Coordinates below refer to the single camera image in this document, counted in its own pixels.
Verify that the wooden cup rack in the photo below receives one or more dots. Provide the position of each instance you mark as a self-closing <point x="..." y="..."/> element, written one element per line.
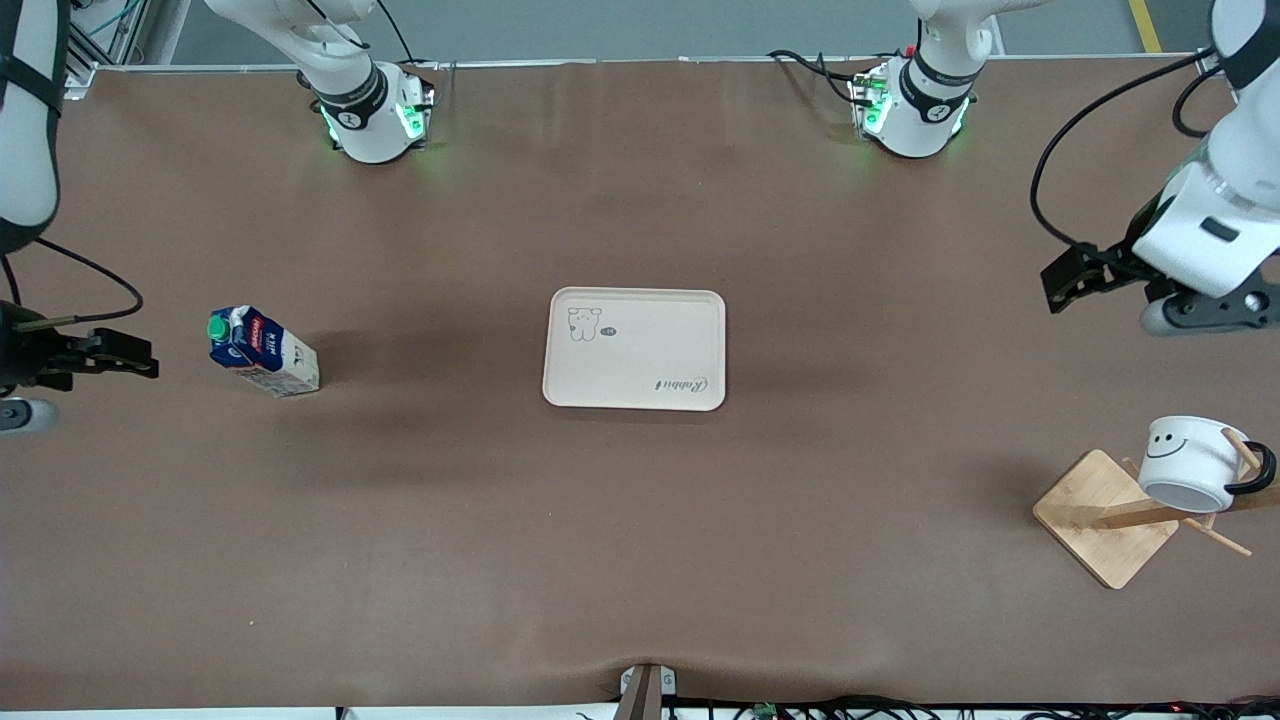
<point x="1100" y="520"/>

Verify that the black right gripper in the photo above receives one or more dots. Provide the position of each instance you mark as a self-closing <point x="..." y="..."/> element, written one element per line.
<point x="22" y="352"/>

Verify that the brown table cover mat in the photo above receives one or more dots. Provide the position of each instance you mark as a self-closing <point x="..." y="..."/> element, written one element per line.
<point x="640" y="550"/>

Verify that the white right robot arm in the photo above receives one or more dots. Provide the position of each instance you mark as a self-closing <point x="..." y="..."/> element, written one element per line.
<point x="340" y="60"/>

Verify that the blue white milk carton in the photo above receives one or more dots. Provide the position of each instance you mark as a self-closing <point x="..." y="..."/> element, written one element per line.
<point x="270" y="360"/>

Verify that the cream rabbit print tray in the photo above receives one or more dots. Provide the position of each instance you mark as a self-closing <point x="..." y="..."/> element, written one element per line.
<point x="640" y="350"/>

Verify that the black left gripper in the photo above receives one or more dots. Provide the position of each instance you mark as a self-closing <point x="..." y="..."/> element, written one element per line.
<point x="1117" y="261"/>

